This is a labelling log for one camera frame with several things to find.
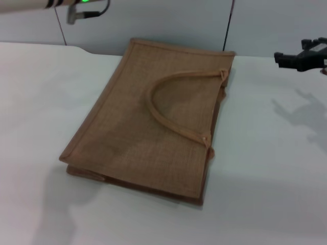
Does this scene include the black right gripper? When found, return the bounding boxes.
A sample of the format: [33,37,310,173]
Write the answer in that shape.
[274,37,327,72]

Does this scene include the brown jute handbag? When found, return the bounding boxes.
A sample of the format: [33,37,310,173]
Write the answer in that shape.
[59,37,236,206]

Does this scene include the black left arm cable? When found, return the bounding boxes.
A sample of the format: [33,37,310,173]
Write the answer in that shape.
[76,0,110,18]

